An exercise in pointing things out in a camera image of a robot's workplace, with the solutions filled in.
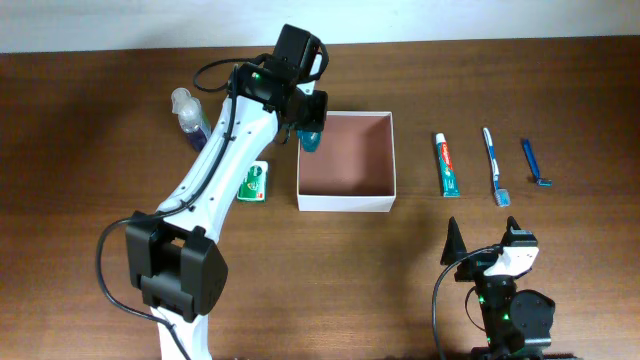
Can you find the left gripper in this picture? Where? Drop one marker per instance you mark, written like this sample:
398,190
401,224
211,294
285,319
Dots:
318,117

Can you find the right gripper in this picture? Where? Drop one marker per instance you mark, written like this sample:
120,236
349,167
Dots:
475,264

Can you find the teal mouthwash bottle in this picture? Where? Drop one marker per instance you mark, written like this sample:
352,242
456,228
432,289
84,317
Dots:
309,141

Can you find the green white soap bar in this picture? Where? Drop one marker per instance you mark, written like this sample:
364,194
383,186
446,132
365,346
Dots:
254,185

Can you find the clear purple spray bottle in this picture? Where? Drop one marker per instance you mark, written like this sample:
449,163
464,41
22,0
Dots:
191,117

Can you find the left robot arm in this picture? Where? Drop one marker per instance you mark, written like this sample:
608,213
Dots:
173,257

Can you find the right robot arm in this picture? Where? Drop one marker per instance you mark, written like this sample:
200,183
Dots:
517,323

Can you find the blue white toothbrush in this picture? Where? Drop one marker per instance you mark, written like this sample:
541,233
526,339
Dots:
501,195

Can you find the toothpaste tube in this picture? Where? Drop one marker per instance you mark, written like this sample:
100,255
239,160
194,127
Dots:
448,178

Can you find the white open cardboard box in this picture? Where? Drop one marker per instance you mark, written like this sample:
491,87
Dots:
353,169

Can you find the blue disposable razor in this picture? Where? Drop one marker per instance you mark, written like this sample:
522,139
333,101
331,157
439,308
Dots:
531,159

